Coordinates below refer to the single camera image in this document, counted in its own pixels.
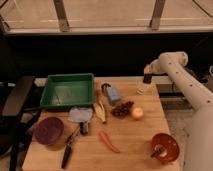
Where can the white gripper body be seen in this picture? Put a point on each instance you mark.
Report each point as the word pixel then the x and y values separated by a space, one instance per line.
pixel 152 68

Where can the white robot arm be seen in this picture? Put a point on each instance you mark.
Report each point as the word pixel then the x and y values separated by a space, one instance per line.
pixel 199 147

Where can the white paper cup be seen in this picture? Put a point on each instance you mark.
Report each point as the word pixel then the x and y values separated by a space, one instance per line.
pixel 143 88

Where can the blue sponge block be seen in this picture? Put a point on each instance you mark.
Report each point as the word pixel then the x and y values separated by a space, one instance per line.
pixel 113 95

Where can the small dark mushroom toy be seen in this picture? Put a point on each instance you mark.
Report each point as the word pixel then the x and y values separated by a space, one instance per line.
pixel 104 87

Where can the orange bowl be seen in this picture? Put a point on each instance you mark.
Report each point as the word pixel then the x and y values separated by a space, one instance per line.
pixel 171 146

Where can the utensil in orange bowl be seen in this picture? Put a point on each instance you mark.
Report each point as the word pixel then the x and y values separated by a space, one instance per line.
pixel 157 152

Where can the orange carrot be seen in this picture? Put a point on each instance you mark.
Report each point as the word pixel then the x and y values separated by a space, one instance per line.
pixel 104 137

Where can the green plastic tray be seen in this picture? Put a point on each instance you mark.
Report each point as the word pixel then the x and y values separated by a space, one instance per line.
pixel 63 91

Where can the small dark brush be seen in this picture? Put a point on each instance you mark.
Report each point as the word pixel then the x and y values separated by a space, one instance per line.
pixel 84 128

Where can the purple bowl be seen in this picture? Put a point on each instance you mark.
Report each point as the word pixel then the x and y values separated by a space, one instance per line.
pixel 49 130

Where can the black chair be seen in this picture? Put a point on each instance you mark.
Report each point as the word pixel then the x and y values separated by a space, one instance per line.
pixel 12 130

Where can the black handled knife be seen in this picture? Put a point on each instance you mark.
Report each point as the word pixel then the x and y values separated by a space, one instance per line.
pixel 68 148

